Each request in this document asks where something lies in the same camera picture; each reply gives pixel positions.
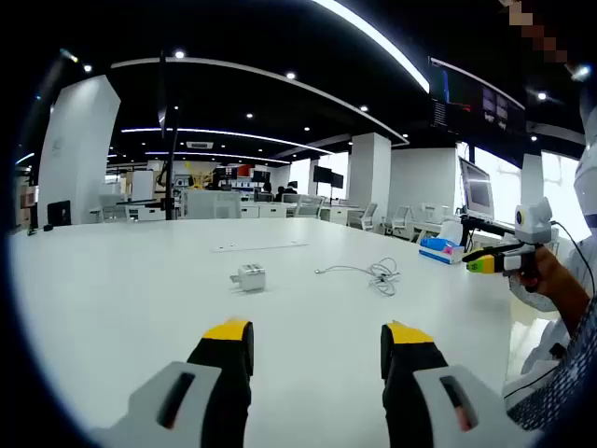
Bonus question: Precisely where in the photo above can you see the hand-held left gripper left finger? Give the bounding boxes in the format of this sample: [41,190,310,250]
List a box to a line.
[90,316,256,448]

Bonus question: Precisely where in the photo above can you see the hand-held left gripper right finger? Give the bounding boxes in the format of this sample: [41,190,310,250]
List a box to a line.
[380,319,545,448]

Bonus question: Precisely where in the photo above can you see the white Type-C cable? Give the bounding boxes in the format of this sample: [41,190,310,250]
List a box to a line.
[314,257,402,298]

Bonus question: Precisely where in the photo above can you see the white charger adapter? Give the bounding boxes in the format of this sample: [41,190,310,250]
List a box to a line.
[229,263,269,295]

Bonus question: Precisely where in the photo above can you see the white desk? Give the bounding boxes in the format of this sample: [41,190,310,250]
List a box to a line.
[8,217,561,448]

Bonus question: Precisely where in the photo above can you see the person's right hand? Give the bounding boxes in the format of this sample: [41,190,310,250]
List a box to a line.
[512,245,591,328]

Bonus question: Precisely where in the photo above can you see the blue tissue box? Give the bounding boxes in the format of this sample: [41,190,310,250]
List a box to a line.
[418,218,468,266]

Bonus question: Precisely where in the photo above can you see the tilted desktop monitor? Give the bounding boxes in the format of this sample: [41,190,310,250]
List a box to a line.
[457,155,496,221]

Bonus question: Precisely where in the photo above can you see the white worn device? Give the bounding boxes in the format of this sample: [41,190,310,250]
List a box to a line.
[572,86,597,244]

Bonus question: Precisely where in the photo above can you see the white mesh office chair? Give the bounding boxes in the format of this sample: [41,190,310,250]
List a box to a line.
[389,205,412,237]
[296,194,326,218]
[358,201,380,232]

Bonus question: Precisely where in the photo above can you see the person's white clothing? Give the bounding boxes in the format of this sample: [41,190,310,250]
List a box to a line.
[502,316,578,400]

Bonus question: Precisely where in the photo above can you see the large hanging dark screen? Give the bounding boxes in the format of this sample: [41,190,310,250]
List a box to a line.
[428,56,529,137]

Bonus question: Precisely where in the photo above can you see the black background monitors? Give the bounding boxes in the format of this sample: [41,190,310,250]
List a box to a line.
[312,164,345,190]

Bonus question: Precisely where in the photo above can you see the white partition panel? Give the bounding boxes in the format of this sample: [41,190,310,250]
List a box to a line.
[183,189,243,220]

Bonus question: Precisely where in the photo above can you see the yellow machine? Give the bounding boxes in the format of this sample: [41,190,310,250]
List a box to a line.
[183,161,212,190]

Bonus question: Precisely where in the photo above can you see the small black monitor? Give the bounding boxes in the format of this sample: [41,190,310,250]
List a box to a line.
[47,200,73,228]

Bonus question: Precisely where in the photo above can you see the black stand pole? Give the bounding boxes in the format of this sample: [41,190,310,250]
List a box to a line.
[157,50,184,221]

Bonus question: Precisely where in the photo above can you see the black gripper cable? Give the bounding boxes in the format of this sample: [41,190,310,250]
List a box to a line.
[549,220,597,300]

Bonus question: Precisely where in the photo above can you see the desk cable cover strip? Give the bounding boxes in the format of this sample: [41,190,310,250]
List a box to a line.
[212,242,311,255]

